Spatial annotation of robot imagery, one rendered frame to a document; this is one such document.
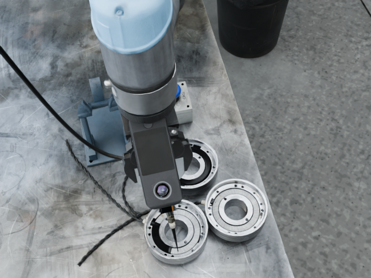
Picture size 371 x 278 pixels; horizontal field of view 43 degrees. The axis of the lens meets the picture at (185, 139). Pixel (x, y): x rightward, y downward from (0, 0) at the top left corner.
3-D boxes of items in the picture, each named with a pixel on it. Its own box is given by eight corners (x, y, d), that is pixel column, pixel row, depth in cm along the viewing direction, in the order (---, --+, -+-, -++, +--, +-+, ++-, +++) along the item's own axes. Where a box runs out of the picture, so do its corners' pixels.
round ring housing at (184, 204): (216, 220, 81) (217, 210, 77) (194, 277, 76) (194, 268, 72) (161, 201, 83) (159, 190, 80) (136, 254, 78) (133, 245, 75)
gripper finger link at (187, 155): (193, 160, 68) (185, 127, 61) (196, 169, 67) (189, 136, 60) (162, 169, 68) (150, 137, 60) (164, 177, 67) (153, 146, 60)
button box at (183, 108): (193, 122, 93) (192, 107, 89) (158, 128, 92) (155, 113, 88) (185, 91, 97) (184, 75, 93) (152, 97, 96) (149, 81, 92)
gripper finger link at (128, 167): (155, 169, 68) (155, 135, 61) (158, 179, 67) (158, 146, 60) (123, 175, 67) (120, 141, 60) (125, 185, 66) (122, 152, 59)
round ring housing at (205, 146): (173, 143, 90) (171, 131, 87) (225, 158, 88) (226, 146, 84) (152, 188, 85) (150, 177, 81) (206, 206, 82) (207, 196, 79)
